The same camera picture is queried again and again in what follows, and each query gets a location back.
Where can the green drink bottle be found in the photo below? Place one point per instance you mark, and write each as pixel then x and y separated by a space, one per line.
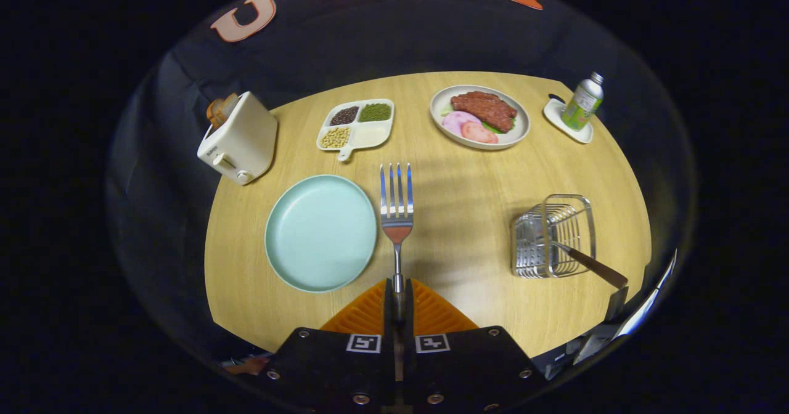
pixel 579 109

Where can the light blue round plate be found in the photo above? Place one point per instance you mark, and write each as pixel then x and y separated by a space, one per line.
pixel 320 235

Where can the pile of dark beans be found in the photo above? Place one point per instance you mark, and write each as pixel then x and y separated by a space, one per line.
pixel 344 116

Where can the white divided dish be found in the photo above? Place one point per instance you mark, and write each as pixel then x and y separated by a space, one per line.
pixel 373 135

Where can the green lettuce leaf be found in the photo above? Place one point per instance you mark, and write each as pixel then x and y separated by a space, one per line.
pixel 492 128

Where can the pale pink ham slice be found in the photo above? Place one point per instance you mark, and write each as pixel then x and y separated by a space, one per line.
pixel 456 121

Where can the pile of green beans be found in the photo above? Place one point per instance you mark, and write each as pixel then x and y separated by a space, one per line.
pixel 375 113

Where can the black table clamp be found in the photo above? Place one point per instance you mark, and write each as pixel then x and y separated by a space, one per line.
pixel 617 303

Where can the white sheet board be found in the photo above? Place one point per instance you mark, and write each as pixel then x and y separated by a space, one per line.
pixel 647 306

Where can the pile of yellow soybeans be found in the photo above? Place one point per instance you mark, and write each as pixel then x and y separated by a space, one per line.
pixel 335 137

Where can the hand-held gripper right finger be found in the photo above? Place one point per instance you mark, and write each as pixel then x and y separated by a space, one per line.
pixel 468 365

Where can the red pink ham slice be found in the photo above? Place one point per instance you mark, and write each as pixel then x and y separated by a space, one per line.
pixel 478 132

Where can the beige oval plate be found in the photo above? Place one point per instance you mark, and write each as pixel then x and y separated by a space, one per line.
pixel 523 124

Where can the brown bread slice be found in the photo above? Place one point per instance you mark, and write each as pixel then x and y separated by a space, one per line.
pixel 219 111

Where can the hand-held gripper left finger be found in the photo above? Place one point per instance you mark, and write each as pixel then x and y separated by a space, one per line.
pixel 333 365

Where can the cream white toaster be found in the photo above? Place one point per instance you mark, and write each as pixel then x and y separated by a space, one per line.
pixel 243 140

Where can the brown steak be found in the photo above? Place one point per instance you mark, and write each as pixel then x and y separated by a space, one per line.
pixel 487 109

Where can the small white saucer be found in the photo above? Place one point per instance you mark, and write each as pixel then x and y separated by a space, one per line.
pixel 555 118

